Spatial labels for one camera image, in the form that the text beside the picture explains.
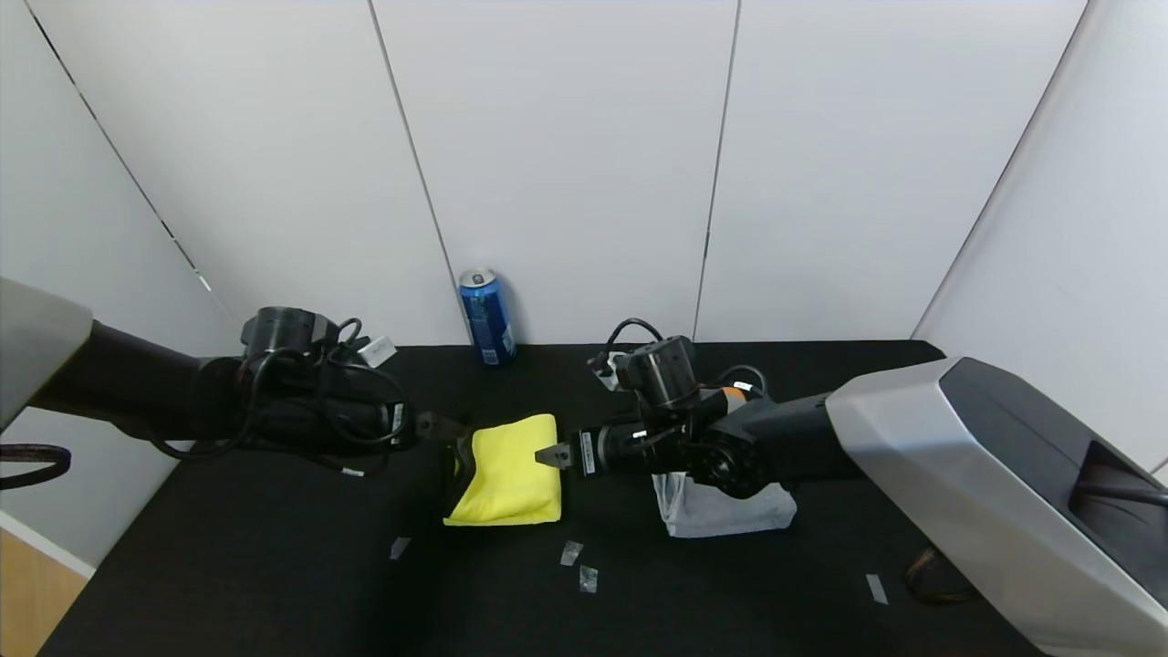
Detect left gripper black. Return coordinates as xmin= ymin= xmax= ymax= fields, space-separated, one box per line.
xmin=325 ymin=397 xmax=476 ymax=453

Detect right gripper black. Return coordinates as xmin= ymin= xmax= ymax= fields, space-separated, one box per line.
xmin=534 ymin=422 xmax=650 ymax=478

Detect yellow microfibre towel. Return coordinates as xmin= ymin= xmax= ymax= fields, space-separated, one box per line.
xmin=443 ymin=412 xmax=563 ymax=528

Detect grey terry towel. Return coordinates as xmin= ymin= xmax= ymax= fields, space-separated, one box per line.
xmin=652 ymin=387 xmax=798 ymax=539

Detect blue drink can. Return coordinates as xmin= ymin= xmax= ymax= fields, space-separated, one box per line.
xmin=458 ymin=267 xmax=517 ymax=367

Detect black table cloth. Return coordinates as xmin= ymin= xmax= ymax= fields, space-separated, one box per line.
xmin=36 ymin=339 xmax=1050 ymax=657

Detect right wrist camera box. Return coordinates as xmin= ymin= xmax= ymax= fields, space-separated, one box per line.
xmin=589 ymin=351 xmax=631 ymax=391

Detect black left wrist cables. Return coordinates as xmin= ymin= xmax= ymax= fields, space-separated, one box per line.
xmin=151 ymin=315 xmax=412 ymax=480

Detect black wrist cables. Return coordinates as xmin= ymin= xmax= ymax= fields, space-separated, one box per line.
xmin=598 ymin=318 xmax=772 ymax=402
xmin=151 ymin=315 xmax=412 ymax=480

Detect black right wrist cables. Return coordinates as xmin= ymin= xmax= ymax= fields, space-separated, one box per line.
xmin=598 ymin=318 xmax=772 ymax=402

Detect thick dark right arm hose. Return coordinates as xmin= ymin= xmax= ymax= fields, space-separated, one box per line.
xmin=903 ymin=546 xmax=977 ymax=605

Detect thick black left arm hose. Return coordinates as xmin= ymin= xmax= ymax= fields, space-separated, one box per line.
xmin=0 ymin=443 xmax=72 ymax=491

